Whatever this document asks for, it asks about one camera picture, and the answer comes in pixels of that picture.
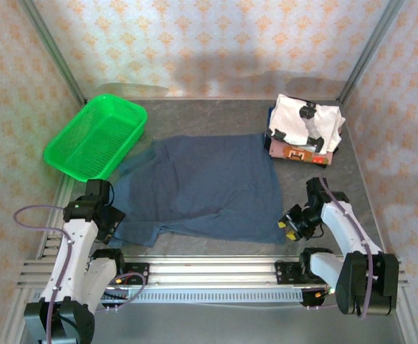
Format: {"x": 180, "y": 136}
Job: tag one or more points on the pink t-shirt with orange print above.
{"x": 287, "y": 154}

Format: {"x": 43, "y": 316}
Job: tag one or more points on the blue t-shirt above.
{"x": 201, "y": 179}

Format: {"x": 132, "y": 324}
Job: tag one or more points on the white t-shirt with black print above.
{"x": 294, "y": 122}

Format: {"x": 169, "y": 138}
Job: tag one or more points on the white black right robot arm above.
{"x": 337, "y": 225}

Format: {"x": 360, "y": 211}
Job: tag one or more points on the green plastic basket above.
{"x": 97, "y": 139}

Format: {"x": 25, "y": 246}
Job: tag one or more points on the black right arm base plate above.
{"x": 285, "y": 274}

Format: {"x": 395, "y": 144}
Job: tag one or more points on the aluminium side rail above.
{"x": 52, "y": 229}

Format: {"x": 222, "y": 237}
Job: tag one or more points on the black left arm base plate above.
{"x": 137, "y": 274}

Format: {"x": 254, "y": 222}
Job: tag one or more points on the aluminium mounting rail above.
{"x": 212, "y": 272}

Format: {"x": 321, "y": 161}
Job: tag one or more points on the aluminium frame post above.
{"x": 51, "y": 46}
{"x": 371, "y": 46}

